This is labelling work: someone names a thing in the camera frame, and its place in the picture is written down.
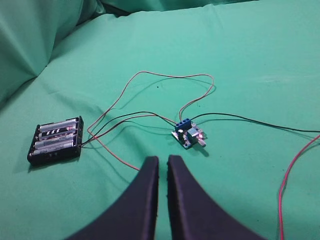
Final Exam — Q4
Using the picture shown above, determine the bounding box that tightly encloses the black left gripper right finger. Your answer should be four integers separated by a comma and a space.
167, 155, 263, 240

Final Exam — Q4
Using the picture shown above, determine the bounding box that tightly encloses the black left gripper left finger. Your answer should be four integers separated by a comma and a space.
68, 156, 159, 240

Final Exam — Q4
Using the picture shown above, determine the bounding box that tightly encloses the blue motor controller board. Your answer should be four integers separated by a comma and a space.
171, 118, 207, 149

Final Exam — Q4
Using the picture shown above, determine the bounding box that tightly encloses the black battery holder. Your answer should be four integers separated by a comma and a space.
27, 116, 84, 167

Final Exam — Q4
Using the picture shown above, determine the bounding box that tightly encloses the silver battery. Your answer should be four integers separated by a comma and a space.
39, 118, 77, 133
28, 142, 73, 157
34, 134, 74, 149

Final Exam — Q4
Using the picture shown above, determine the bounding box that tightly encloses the silver bottom battery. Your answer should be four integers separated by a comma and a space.
28, 142, 73, 157

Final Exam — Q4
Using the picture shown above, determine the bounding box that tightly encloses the silver top battery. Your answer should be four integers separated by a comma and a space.
39, 118, 77, 133

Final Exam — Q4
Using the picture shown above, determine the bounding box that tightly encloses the green cloth backdrop and cover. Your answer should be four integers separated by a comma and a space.
0, 0, 320, 240

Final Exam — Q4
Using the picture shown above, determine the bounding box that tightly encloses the black battery wire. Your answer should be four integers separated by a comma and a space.
79, 111, 179, 147

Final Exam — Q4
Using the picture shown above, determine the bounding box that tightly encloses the red battery wire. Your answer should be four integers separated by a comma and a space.
87, 71, 215, 171

